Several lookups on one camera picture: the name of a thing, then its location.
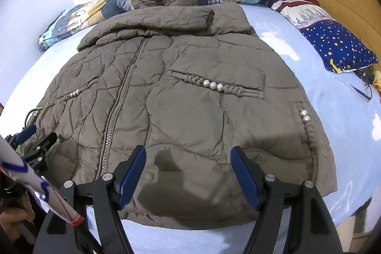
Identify olive green quilted hooded jacket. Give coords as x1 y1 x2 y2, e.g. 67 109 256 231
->
18 0 337 229

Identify yellow orange plush toy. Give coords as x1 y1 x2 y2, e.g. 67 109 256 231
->
373 70 381 94

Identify wooden yellow headboard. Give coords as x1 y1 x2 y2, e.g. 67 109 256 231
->
317 0 381 59

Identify light blue cloud bedsheet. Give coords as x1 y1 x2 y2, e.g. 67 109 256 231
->
1 5 380 253

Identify navy starry pillow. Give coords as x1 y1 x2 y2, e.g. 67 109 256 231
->
267 0 378 74

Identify white sleeve with blue stripes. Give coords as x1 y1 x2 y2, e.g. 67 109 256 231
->
1 137 84 227

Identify black eyeglasses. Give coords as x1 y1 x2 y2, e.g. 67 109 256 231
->
336 68 375 102

